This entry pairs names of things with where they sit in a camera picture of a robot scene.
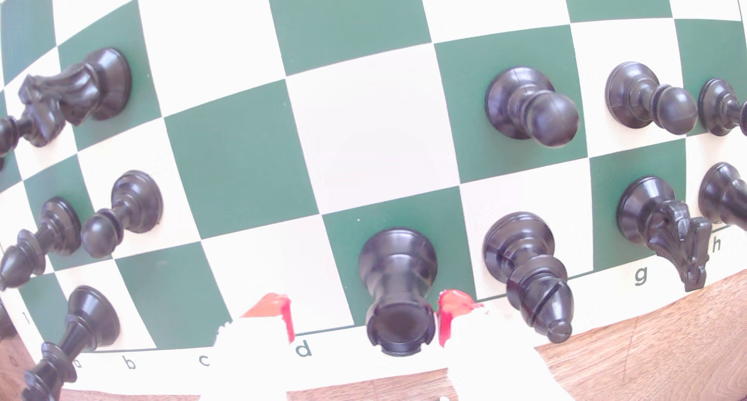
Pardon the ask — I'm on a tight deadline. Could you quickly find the black chess bishop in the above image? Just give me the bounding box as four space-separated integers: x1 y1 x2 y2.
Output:
0 197 82 291
482 211 575 344

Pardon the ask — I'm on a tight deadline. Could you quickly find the green white chess mat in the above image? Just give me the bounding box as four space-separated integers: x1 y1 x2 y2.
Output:
0 0 747 397

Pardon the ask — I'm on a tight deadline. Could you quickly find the black chess rook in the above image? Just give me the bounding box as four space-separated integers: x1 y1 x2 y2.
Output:
358 228 438 357
698 162 747 233

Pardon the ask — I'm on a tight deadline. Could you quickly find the black chess knight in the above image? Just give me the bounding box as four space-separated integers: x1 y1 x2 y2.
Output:
616 176 714 292
18 47 133 148

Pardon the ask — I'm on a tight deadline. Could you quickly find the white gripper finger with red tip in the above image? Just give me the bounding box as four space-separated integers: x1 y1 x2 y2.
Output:
200 292 295 401
437 289 577 401

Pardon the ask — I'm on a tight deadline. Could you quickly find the black chess king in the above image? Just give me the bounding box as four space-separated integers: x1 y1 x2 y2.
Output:
20 285 121 401

